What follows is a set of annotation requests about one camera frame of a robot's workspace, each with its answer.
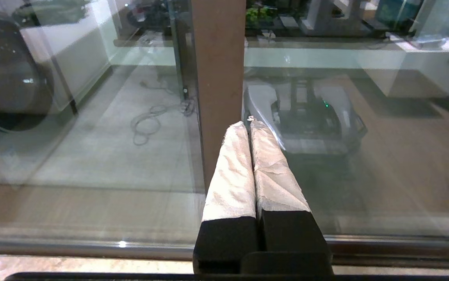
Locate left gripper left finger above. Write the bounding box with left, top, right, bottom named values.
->
left=193, top=121, right=259, bottom=274

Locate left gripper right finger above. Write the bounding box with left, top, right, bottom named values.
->
left=250, top=119, right=328, bottom=253

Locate long brown stone sill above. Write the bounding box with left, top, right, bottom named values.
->
left=115, top=36, right=449, bottom=52

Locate fixed glass panel brown frame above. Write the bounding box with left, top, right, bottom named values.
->
left=0, top=0, right=246, bottom=258

